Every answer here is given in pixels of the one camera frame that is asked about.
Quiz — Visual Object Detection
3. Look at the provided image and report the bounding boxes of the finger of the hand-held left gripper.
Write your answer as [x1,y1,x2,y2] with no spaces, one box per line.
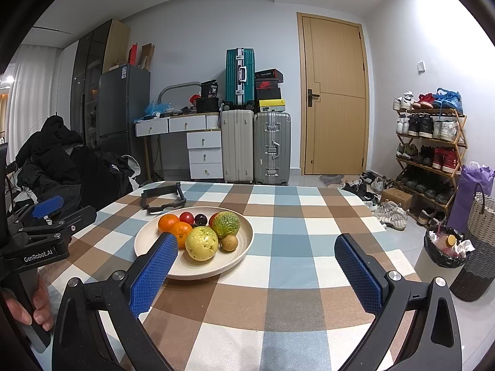
[8,195,65,225]
[17,206,97,245]

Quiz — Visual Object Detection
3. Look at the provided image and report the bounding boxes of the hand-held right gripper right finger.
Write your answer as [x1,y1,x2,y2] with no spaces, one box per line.
[334,234,463,371]

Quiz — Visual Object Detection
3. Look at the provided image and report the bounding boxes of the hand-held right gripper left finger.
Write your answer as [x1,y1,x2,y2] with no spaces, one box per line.
[52,232,179,371]

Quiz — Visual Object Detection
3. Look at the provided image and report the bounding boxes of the large orange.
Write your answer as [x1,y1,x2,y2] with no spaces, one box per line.
[171,221,194,246]

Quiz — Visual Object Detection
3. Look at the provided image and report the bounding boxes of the small orange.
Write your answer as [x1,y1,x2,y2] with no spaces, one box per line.
[158,214,180,235]

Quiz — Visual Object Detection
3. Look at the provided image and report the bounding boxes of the yellow guava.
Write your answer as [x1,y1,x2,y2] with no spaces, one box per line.
[185,226,219,261]

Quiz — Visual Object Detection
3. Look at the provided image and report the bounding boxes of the cream ribbed plate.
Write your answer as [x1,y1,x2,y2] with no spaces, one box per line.
[134,206,255,281]

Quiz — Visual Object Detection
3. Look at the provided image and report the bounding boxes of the mottled green red fruit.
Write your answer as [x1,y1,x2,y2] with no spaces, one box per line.
[211,211,241,239]

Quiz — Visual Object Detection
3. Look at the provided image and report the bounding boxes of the person's left hand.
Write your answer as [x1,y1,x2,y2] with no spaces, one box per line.
[2,278,54,332]

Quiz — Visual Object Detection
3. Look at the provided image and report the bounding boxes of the black jacket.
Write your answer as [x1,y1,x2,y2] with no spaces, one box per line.
[8,115,136,217]

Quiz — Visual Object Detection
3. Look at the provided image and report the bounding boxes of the scattered shoes on floor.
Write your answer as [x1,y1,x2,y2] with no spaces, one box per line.
[340,170,411,232]

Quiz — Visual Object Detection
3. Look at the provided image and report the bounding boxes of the black trash bag bin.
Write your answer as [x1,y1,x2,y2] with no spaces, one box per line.
[423,225,476,268]

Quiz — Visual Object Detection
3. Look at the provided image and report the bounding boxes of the cardboard box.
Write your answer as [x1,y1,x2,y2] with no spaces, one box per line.
[381,187,414,210]

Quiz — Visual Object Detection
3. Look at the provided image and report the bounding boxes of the white curtain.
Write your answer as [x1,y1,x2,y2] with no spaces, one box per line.
[8,44,64,155]

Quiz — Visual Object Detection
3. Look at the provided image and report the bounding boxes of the woven basket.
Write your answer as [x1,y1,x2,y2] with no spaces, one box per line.
[450,182,495,303]

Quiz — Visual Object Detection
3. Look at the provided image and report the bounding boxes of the grey refrigerator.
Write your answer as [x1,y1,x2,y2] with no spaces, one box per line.
[97,64,151,163]

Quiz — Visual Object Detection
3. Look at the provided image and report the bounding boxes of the white desk with drawers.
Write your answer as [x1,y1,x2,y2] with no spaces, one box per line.
[135,113,224,180]

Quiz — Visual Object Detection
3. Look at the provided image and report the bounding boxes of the purple bag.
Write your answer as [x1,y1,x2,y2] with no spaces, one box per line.
[446,161,495,234]

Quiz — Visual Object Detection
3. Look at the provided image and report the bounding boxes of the blue plastic bag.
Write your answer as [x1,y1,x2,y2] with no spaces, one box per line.
[145,100,174,119]

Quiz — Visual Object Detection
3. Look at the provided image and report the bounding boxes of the beige suitcase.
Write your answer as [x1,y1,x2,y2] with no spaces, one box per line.
[220,109,255,183]

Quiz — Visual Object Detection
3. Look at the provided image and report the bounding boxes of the silver suitcase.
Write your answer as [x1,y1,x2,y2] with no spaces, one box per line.
[253,111,291,185]

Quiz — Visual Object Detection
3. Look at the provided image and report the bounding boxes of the wooden door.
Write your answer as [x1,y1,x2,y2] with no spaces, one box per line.
[297,11,370,175]

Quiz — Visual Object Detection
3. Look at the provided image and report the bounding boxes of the tall dark glass cabinet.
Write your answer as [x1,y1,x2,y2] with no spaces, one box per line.
[71,19,131,147]

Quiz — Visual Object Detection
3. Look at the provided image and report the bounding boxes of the wooden shoe rack with shoes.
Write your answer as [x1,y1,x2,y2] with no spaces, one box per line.
[392,88,465,225]

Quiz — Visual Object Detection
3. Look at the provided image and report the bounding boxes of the black bag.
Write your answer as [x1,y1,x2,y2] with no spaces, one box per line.
[195,96,221,114]

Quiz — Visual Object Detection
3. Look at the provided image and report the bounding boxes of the brown cardboard sheet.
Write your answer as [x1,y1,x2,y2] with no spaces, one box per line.
[139,43,155,71]

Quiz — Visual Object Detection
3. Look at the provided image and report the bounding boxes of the yellow and black shoe box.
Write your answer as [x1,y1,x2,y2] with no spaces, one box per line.
[258,99,287,113]

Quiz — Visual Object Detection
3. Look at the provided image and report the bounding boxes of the teal suitcase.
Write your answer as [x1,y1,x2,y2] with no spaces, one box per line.
[225,48,256,107]

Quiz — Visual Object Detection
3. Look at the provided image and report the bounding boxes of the black folding frame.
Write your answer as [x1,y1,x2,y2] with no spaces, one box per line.
[140,182,187,214]

